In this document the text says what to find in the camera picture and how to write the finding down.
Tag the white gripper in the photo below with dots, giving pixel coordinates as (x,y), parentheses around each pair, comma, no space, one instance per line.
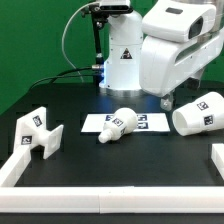
(164,65)

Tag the white lamp bulb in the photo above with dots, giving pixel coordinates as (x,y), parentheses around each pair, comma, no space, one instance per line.
(123,121)

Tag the white lamp base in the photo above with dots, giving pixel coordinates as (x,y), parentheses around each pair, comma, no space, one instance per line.
(31,131)

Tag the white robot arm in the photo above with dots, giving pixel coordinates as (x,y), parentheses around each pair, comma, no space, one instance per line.
(176,21)

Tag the white lamp shade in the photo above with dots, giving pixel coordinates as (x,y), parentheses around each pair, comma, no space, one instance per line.
(204,114)

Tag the white marker sheet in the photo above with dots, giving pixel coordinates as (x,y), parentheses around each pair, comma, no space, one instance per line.
(147,122)

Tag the white front fence wall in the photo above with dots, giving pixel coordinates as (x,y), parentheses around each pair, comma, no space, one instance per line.
(112,200)

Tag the black camera stand pole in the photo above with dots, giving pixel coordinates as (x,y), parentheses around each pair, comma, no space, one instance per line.
(98,19)

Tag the black camera on stand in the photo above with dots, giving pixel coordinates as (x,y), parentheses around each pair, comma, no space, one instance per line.
(115,6)

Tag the white left fence wall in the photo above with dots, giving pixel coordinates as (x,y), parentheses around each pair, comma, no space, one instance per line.
(14,167)

